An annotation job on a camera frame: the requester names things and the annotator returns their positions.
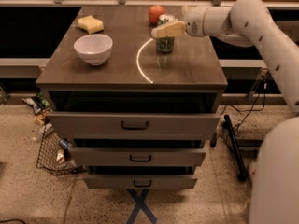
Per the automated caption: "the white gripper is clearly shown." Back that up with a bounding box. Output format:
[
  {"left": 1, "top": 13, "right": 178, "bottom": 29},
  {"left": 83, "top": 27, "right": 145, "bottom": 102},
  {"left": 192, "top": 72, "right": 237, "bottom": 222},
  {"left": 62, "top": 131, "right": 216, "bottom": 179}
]
[{"left": 151, "top": 7, "right": 206, "bottom": 38}]

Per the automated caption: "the green soda can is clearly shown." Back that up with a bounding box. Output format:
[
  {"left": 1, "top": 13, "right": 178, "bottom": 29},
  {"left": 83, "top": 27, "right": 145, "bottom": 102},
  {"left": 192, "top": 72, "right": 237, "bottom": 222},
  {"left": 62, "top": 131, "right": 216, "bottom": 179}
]
[{"left": 156, "top": 14, "right": 175, "bottom": 53}]

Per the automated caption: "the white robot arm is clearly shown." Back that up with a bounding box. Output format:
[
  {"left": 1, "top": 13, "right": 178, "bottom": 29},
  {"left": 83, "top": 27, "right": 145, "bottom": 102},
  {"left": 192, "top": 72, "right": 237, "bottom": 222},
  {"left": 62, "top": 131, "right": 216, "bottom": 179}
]
[{"left": 151, "top": 0, "right": 299, "bottom": 224}]

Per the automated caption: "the red apple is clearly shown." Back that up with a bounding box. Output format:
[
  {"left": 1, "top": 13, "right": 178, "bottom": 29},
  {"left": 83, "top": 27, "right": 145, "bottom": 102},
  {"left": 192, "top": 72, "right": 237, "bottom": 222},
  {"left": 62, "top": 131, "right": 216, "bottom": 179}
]
[{"left": 148, "top": 5, "right": 165, "bottom": 25}]

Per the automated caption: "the grey drawer cabinet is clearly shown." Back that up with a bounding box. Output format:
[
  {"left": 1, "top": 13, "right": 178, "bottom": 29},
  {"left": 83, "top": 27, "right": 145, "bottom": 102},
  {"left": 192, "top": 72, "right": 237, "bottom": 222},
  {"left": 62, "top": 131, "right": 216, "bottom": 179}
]
[{"left": 36, "top": 6, "right": 227, "bottom": 178}]

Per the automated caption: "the white ceramic bowl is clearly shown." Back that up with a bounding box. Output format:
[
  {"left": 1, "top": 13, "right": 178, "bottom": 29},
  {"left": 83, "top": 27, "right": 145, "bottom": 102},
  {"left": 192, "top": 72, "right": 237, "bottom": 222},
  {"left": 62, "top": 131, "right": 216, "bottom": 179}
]
[{"left": 74, "top": 34, "right": 113, "bottom": 66}]

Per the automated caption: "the yellow sponge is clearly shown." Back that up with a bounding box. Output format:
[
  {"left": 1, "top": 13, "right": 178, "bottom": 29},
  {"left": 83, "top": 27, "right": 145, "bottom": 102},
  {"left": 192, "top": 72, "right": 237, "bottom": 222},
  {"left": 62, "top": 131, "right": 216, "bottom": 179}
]
[{"left": 78, "top": 15, "right": 104, "bottom": 34}]

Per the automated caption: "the top grey drawer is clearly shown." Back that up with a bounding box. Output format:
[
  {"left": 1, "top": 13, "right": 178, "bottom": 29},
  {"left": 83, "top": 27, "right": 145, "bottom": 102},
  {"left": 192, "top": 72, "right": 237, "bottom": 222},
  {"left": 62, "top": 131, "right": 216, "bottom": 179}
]
[{"left": 49, "top": 112, "right": 220, "bottom": 140}]

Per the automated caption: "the grey drawer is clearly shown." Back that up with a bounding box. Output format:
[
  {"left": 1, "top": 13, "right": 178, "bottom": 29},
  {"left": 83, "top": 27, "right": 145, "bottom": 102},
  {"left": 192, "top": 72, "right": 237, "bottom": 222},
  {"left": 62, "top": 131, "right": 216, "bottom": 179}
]
[
  {"left": 70, "top": 147, "right": 206, "bottom": 167},
  {"left": 83, "top": 175, "right": 197, "bottom": 189},
  {"left": 49, "top": 112, "right": 220, "bottom": 140}
]

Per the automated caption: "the snack bags pile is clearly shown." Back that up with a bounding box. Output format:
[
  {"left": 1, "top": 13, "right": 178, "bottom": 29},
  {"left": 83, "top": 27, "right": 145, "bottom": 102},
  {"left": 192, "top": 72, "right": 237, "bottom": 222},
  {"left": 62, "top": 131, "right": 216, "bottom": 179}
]
[{"left": 22, "top": 92, "right": 52, "bottom": 125}]

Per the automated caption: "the middle grey drawer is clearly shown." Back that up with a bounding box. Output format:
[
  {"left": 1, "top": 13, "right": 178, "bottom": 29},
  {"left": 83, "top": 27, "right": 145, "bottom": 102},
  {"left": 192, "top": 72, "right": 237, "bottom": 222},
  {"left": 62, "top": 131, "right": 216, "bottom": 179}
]
[{"left": 70, "top": 147, "right": 206, "bottom": 167}]

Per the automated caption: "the bottom grey drawer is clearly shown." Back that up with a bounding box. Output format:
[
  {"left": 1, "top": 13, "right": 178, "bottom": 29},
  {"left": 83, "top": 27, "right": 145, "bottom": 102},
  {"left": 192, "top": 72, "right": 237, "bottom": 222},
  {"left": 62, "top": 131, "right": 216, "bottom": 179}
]
[{"left": 83, "top": 175, "right": 197, "bottom": 189}]

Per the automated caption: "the blue tape cross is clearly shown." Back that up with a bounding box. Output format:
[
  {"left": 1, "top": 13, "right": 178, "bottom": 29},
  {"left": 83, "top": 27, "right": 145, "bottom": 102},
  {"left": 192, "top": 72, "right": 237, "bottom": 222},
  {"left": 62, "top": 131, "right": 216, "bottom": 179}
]
[{"left": 126, "top": 189, "right": 157, "bottom": 224}]

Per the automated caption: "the black table leg frame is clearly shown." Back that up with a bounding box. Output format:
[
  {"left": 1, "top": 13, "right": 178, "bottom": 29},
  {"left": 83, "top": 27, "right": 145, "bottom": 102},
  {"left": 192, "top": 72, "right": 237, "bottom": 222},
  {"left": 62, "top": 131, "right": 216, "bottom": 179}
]
[{"left": 224, "top": 115, "right": 262, "bottom": 182}]

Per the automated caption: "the black wire basket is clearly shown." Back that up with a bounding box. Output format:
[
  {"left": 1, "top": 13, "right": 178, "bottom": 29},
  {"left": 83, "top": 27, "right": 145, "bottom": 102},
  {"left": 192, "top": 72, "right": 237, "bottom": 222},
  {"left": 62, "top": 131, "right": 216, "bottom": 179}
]
[{"left": 36, "top": 132, "right": 86, "bottom": 176}]

